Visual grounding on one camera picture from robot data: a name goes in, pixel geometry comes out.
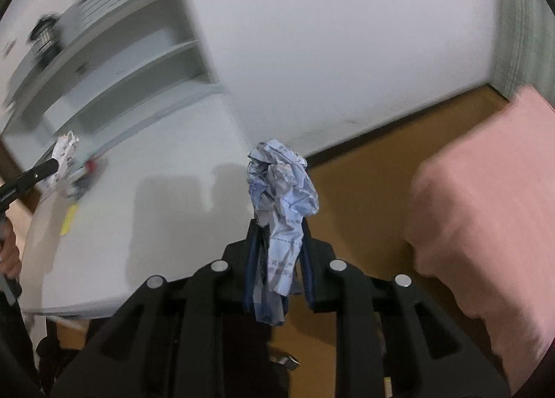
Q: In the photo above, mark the person's left hand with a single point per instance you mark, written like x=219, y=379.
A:
x=9, y=255

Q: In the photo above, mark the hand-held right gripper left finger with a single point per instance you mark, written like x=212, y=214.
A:
x=250, y=276

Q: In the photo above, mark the black lantern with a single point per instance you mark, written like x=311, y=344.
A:
x=45, y=36

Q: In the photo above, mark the pink blanket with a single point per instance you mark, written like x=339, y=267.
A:
x=490, y=216

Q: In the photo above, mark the white paper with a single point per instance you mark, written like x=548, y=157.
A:
x=65, y=155

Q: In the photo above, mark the grey desk hutch shelf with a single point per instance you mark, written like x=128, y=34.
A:
x=130, y=73

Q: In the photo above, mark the small red white wrapper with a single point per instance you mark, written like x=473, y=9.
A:
x=86, y=172

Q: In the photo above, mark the pale blue printed wrapper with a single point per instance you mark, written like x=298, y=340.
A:
x=282, y=181

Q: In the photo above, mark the green curtain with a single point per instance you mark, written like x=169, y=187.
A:
x=524, y=25

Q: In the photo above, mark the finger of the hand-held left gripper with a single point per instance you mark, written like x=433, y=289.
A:
x=26, y=181

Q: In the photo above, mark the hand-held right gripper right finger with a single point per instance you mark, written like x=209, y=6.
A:
x=308, y=276

